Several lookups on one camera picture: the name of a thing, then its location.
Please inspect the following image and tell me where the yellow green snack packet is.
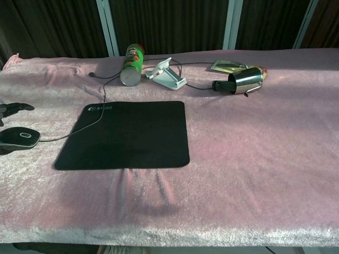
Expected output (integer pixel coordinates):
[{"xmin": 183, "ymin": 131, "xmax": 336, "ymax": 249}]
[{"xmin": 211, "ymin": 60, "xmax": 268, "ymax": 79}]

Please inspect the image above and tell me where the dark curtain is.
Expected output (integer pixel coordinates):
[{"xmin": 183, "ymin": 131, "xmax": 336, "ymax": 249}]
[{"xmin": 0, "ymin": 0, "xmax": 339, "ymax": 70}]

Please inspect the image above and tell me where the stainless steel cup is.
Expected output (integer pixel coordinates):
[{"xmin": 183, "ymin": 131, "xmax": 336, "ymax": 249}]
[{"xmin": 228, "ymin": 67, "xmax": 264, "ymax": 97}]

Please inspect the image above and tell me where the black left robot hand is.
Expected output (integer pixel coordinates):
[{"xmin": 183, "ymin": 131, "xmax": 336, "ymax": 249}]
[{"xmin": 0, "ymin": 102, "xmax": 35, "ymax": 156}]

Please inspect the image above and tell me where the grey window frame post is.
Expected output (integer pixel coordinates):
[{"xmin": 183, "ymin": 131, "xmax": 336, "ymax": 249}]
[
  {"xmin": 292, "ymin": 0, "xmax": 319, "ymax": 50},
  {"xmin": 95, "ymin": 0, "xmax": 120, "ymax": 57},
  {"xmin": 222, "ymin": 0, "xmax": 244, "ymax": 51}
]

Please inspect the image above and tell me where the green Pringles chip can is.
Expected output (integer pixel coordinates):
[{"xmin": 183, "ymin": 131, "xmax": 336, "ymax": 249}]
[{"xmin": 119, "ymin": 43, "xmax": 145, "ymax": 87}]

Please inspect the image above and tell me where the black object inside cup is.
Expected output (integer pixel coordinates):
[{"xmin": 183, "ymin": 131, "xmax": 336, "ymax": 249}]
[{"xmin": 211, "ymin": 80, "xmax": 235, "ymax": 93}]

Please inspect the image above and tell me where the pink plush table cloth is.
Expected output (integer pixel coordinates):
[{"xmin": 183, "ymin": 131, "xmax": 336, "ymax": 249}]
[{"xmin": 0, "ymin": 48, "xmax": 339, "ymax": 248}]

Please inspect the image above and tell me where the black square mouse pad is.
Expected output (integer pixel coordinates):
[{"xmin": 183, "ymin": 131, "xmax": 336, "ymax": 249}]
[{"xmin": 53, "ymin": 101, "xmax": 191, "ymax": 171}]

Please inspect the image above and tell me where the black wired computer mouse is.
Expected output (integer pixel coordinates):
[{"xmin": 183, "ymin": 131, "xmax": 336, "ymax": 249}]
[{"xmin": 0, "ymin": 126, "xmax": 41, "ymax": 149}]

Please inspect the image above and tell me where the white folding phone stand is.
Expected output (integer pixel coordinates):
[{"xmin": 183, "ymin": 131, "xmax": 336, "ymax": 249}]
[{"xmin": 145, "ymin": 57, "xmax": 188, "ymax": 91}]

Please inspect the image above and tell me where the black mouse cable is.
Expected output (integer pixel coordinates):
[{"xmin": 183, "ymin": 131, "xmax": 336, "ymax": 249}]
[{"xmin": 39, "ymin": 58, "xmax": 222, "ymax": 142}]

